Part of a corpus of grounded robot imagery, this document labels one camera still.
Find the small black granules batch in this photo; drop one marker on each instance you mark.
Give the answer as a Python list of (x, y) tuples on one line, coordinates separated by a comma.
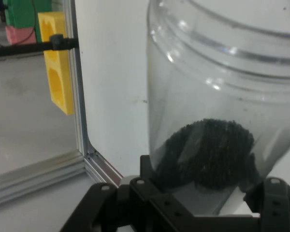
[(212, 154)]

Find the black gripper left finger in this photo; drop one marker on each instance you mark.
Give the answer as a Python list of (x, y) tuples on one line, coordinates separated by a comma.
[(135, 207)]

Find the green foam block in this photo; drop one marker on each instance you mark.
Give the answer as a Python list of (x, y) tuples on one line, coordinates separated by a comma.
[(21, 14)]

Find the pink foam block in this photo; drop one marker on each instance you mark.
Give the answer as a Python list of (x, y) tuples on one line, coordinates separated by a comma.
[(19, 36)]

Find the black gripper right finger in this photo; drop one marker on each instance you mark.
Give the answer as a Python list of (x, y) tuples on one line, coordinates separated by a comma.
[(278, 205)]

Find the yellow foam block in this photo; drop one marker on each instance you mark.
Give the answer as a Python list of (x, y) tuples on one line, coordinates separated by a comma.
[(58, 72)]

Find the long aluminium frame rail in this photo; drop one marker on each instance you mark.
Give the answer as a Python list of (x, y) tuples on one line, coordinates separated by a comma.
[(101, 169)]

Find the aluminium frame post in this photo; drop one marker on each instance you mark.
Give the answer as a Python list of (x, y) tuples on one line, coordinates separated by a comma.
[(77, 96)]

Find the clear plastic jar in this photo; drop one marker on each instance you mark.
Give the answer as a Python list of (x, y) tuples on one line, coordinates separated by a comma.
[(195, 84)]

